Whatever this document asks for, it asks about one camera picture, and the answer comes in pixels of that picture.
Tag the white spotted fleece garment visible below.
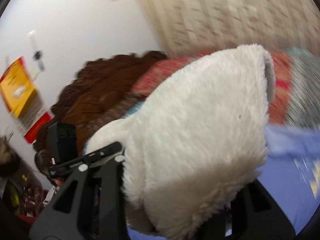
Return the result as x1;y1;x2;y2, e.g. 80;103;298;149
86;44;275;239

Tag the blue printed bed sheet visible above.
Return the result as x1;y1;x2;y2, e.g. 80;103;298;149
125;125;319;239

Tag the carved wooden headboard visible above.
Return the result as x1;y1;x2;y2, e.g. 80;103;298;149
33;50;167;152

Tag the red floral patchwork quilt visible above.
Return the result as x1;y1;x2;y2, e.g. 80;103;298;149
131;47;320;131

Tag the beige leaf pattern curtain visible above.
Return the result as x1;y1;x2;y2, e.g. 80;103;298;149
138;0;319;56

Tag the wall calendar red yellow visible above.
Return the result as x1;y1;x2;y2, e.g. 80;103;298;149
1;57;52;144

